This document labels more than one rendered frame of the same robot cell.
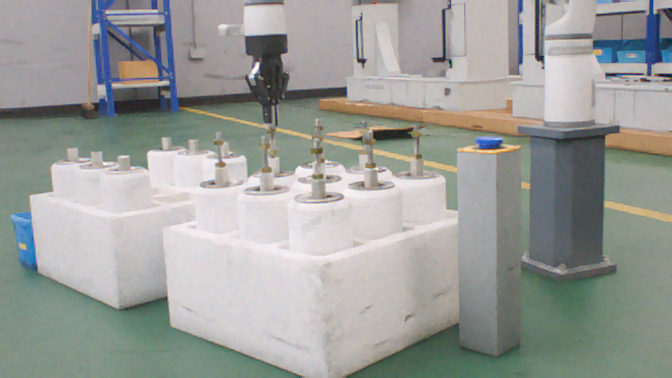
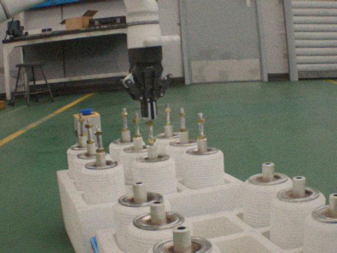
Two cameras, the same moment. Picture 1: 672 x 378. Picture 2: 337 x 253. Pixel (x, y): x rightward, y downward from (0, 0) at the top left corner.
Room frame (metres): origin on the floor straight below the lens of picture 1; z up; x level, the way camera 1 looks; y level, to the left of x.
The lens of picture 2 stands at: (2.37, 0.67, 0.50)
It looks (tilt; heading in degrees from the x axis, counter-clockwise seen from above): 10 degrees down; 207
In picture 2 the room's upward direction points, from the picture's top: 4 degrees counter-clockwise
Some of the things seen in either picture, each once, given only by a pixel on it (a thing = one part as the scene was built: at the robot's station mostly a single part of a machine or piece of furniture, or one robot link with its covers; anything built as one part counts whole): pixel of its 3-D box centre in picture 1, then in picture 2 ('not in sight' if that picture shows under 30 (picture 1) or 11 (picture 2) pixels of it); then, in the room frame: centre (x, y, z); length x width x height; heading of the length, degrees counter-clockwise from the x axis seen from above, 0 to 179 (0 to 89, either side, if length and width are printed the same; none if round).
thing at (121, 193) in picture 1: (128, 216); (267, 224); (1.50, 0.42, 0.16); 0.10 x 0.10 x 0.18
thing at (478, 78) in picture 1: (428, 49); not in sight; (5.43, -0.67, 0.45); 1.61 x 0.57 x 0.74; 23
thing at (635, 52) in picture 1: (651, 50); not in sight; (6.98, -2.86, 0.36); 0.50 x 0.38 x 0.21; 113
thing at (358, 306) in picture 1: (323, 270); (144, 211); (1.30, 0.03, 0.09); 0.39 x 0.39 x 0.18; 46
